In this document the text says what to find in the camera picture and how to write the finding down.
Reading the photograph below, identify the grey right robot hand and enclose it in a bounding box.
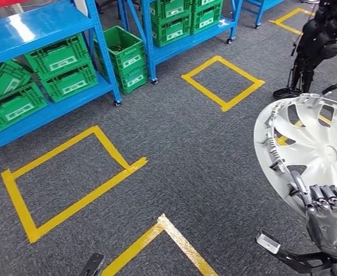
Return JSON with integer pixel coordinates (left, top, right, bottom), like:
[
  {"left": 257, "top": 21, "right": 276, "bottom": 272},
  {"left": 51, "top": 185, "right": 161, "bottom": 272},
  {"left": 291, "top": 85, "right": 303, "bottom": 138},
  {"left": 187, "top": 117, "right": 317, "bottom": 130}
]
[{"left": 289, "top": 170, "right": 337, "bottom": 262}]

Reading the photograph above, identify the silver plastic wheel hubcap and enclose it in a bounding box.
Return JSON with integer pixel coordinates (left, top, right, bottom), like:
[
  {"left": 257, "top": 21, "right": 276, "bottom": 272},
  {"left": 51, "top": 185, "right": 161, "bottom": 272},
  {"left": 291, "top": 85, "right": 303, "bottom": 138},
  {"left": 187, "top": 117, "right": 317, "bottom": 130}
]
[{"left": 253, "top": 93, "right": 337, "bottom": 218}]

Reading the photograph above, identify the blue metal shelf rack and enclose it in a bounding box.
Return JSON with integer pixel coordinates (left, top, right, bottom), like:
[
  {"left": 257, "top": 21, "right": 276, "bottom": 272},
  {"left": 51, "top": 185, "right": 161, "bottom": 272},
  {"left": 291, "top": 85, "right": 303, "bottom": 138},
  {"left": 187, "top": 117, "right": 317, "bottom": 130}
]
[
  {"left": 117, "top": 0, "right": 243, "bottom": 85},
  {"left": 0, "top": 0, "right": 122, "bottom": 177},
  {"left": 241, "top": 0, "right": 286, "bottom": 29}
]

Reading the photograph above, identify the black humanoid robot on stand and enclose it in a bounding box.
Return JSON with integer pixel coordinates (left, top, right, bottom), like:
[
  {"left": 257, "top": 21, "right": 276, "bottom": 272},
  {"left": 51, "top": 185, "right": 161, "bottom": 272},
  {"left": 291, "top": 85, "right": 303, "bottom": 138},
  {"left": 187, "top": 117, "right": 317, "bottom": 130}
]
[{"left": 273, "top": 0, "right": 337, "bottom": 101}]

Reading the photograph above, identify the white table with metal bars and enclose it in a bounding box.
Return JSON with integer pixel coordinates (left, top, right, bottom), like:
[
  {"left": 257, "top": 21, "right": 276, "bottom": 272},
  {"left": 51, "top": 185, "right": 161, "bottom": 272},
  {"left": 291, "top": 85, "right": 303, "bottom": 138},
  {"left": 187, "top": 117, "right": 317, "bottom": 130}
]
[{"left": 72, "top": 0, "right": 89, "bottom": 18}]

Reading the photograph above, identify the long red barrier belt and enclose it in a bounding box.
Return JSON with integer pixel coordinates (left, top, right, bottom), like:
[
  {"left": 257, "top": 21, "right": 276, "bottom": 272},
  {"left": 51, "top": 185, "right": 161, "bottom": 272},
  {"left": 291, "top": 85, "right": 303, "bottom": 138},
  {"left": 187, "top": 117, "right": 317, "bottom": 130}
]
[{"left": 0, "top": 0, "right": 28, "bottom": 9}]

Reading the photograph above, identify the black right camera bracket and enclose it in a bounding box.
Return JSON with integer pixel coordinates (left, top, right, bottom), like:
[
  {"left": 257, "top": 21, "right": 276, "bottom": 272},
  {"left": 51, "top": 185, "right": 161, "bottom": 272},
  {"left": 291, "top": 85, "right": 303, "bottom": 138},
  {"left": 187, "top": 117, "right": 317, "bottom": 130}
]
[{"left": 276, "top": 247, "right": 337, "bottom": 275}]

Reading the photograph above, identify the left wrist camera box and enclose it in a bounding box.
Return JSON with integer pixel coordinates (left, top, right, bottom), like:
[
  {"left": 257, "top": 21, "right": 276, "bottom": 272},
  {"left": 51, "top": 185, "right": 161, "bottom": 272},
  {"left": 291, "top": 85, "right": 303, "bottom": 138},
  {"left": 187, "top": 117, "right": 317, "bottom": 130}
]
[{"left": 79, "top": 252, "right": 105, "bottom": 276}]

